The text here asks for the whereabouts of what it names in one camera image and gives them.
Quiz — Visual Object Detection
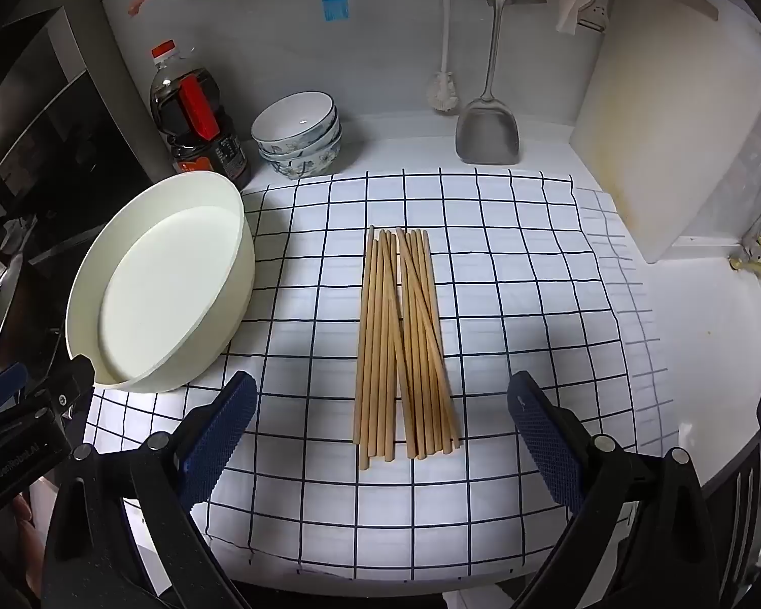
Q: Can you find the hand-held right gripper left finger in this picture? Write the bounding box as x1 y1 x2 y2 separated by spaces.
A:
41 371 259 609

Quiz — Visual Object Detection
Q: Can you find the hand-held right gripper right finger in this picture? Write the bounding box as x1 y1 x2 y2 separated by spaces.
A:
506 369 717 609

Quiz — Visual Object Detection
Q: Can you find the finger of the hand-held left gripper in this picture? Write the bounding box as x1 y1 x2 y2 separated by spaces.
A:
37 355 96 423
0 363 30 420

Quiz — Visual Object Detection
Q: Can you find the white round basin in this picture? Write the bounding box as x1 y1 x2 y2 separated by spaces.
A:
65 171 256 393

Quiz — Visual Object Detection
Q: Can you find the pile of wooden chopsticks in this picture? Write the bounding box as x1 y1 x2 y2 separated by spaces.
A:
353 224 462 471

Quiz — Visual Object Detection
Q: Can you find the dark metal wok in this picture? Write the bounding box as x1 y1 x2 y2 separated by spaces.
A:
0 216 61 385

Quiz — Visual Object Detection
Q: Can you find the white black-checked cloth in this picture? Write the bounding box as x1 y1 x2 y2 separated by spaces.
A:
82 168 670 585

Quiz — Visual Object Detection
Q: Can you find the black rack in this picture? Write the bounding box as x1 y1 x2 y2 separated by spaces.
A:
701 373 761 588

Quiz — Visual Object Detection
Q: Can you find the black range hood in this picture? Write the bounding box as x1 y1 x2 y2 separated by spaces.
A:
0 0 166 280

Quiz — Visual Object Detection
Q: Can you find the white blue-patterned bowl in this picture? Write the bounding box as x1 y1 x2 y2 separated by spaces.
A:
263 136 343 179
250 91 338 152
257 119 342 164

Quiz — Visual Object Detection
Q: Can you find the dark soy sauce bottle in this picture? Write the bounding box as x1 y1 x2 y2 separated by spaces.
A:
149 41 253 191

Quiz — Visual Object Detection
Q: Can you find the metal spatula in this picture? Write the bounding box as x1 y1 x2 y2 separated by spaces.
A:
455 0 522 167

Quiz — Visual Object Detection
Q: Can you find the white cutting board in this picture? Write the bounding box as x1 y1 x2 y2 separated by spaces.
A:
569 0 761 264

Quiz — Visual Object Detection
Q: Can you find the white dish brush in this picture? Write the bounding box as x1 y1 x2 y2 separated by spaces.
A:
426 0 461 115

